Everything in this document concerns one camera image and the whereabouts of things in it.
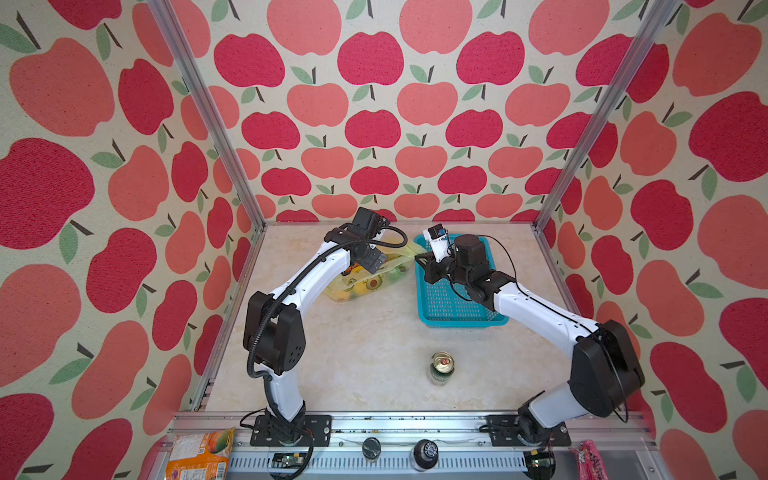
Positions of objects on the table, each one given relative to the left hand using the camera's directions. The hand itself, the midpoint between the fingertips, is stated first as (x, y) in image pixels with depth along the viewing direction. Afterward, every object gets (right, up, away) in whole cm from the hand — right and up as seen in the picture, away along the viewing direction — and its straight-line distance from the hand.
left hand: (368, 251), depth 90 cm
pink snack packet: (+53, -50, -21) cm, 76 cm away
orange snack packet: (-38, -48, -22) cm, 65 cm away
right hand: (+16, -1, -6) cm, 17 cm away
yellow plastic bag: (-3, -9, -6) cm, 11 cm away
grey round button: (+2, -43, -26) cm, 50 cm away
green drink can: (+19, -30, -15) cm, 39 cm away
